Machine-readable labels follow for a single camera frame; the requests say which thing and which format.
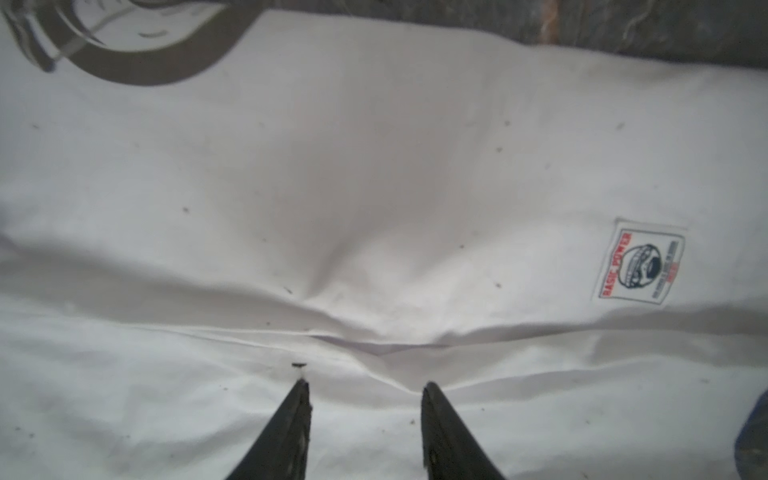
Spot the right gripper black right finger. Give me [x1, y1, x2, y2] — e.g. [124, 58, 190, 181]
[421, 381, 504, 480]

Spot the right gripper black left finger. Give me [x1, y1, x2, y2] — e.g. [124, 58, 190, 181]
[226, 379, 312, 480]

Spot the white tank top navy trim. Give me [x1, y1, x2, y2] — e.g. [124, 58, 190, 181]
[1, 1, 767, 479]

